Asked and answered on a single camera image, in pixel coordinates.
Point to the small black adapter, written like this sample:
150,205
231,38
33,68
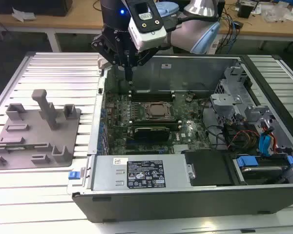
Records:
238,25

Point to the grey parts rack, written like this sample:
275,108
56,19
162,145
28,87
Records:
34,136

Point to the small black box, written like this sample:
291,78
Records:
246,8

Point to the large black box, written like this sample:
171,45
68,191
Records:
39,7

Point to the black RAM slot row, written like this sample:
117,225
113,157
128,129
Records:
175,124
151,96

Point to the silver power supply with label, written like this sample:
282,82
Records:
107,170

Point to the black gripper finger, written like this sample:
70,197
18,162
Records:
144,59
98,44

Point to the black plastic shroud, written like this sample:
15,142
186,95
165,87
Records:
210,168

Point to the hard disk in blue carrier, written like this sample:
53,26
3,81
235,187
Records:
246,162

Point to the wooden desk with white frame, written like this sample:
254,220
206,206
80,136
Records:
63,24

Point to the silver chipset heat sink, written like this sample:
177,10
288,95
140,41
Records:
180,149

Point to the crumpled white paper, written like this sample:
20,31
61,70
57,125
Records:
24,15

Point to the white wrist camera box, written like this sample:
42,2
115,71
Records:
149,36

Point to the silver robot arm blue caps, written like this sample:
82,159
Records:
183,36

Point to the blue case latch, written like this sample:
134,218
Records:
74,175

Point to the silver metal drive cage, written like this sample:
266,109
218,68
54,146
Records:
224,102

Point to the clear plastic bag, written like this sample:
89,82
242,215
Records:
276,17

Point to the black and silver PC case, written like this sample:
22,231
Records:
161,207

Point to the CPU with metal top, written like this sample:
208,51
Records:
158,109

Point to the green motherboard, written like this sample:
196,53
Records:
117,136

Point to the black graphics card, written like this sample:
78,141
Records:
151,134

